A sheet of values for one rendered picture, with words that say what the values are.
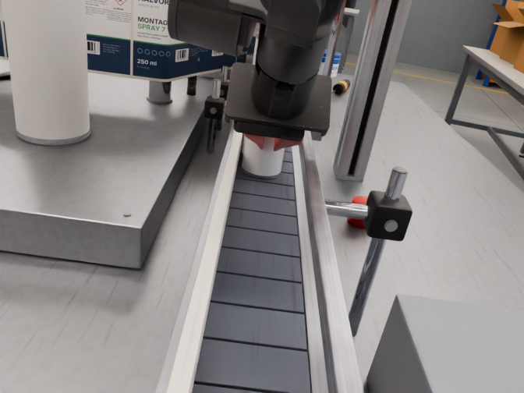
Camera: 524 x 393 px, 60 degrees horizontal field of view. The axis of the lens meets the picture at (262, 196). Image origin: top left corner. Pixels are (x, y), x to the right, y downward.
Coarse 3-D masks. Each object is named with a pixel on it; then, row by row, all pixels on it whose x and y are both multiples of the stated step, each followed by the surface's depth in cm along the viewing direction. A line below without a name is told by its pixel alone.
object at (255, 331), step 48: (240, 192) 52; (288, 192) 54; (240, 240) 43; (288, 240) 44; (240, 288) 37; (288, 288) 38; (240, 336) 32; (288, 336) 33; (240, 384) 28; (288, 384) 29
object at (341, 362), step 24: (312, 144) 46; (312, 168) 40; (312, 192) 36; (312, 216) 32; (312, 240) 31; (336, 264) 27; (336, 288) 25; (336, 312) 23; (336, 336) 22; (336, 360) 20; (336, 384) 19; (360, 384) 19
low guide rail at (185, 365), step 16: (240, 144) 56; (224, 176) 47; (224, 192) 44; (224, 208) 41; (224, 224) 39; (208, 240) 36; (208, 256) 34; (208, 272) 32; (208, 288) 31; (192, 304) 29; (208, 304) 31; (192, 320) 28; (192, 336) 27; (176, 352) 26; (192, 352) 26; (176, 368) 24; (192, 368) 25; (176, 384) 24; (192, 384) 25
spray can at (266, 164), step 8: (264, 136) 53; (248, 144) 55; (256, 144) 54; (264, 144) 54; (272, 144) 54; (248, 152) 55; (256, 152) 55; (264, 152) 54; (272, 152) 54; (280, 152) 55; (248, 160) 56; (256, 160) 55; (264, 160) 55; (272, 160) 55; (280, 160) 56; (248, 168) 56; (256, 168) 55; (264, 168) 55; (272, 168) 56; (280, 168) 57; (256, 176) 56; (264, 176) 56; (272, 176) 56
